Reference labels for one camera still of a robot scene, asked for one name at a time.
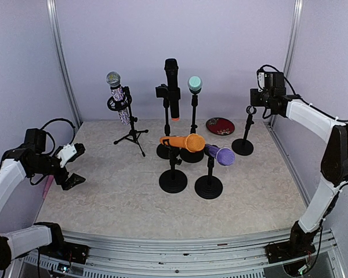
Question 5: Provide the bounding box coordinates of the purple microphone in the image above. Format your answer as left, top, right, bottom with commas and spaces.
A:
204, 144, 235, 166

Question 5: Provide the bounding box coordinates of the black short stand orange mic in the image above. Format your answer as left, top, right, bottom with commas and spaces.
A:
159, 145, 187, 194

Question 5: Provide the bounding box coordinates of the black short stand purple mic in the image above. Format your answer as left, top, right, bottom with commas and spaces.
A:
194, 156, 223, 200

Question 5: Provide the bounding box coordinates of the pink microphone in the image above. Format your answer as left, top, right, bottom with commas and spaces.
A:
42, 175, 54, 200

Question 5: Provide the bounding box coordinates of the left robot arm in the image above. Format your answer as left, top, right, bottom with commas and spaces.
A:
0, 128, 85, 270

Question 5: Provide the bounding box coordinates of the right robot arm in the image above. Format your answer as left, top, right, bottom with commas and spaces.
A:
250, 69, 348, 257

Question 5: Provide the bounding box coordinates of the black tripod microphone stand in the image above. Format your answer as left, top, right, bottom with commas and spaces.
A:
114, 86, 148, 157

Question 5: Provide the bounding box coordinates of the rhinestone silver-head microphone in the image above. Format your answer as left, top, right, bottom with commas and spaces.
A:
106, 71, 130, 125

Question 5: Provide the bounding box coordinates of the teal head microphone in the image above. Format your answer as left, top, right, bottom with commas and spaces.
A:
187, 76, 202, 95

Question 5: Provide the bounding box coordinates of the black tall round-base stand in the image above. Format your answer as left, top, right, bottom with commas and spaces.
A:
155, 84, 180, 160

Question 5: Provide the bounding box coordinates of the black microphone orange end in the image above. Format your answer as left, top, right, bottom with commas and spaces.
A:
164, 58, 180, 121

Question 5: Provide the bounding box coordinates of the red floral plate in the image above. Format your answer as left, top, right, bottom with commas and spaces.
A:
205, 117, 235, 136

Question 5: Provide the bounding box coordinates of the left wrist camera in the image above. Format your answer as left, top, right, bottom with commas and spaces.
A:
55, 144, 77, 168

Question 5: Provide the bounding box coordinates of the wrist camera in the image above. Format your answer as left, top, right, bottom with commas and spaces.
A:
256, 69, 266, 92
55, 144, 77, 168

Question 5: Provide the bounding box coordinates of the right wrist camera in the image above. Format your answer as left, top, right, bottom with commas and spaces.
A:
256, 69, 266, 92

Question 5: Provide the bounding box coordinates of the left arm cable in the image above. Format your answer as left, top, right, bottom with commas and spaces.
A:
37, 117, 77, 151

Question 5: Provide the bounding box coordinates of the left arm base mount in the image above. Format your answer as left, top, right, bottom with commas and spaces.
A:
42, 242, 89, 265

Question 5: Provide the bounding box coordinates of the right aluminium corner post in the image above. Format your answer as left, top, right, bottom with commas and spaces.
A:
284, 0, 304, 76

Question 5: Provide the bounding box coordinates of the aluminium corner post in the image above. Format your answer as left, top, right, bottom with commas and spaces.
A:
46, 0, 83, 128
284, 0, 304, 76

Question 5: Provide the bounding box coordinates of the aluminium front rail frame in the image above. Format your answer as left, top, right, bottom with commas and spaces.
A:
8, 225, 346, 278

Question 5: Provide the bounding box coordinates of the left aluminium corner post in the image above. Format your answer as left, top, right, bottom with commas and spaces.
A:
46, 0, 83, 128

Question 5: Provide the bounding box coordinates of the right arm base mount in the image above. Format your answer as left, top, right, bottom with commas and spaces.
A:
264, 240, 316, 264

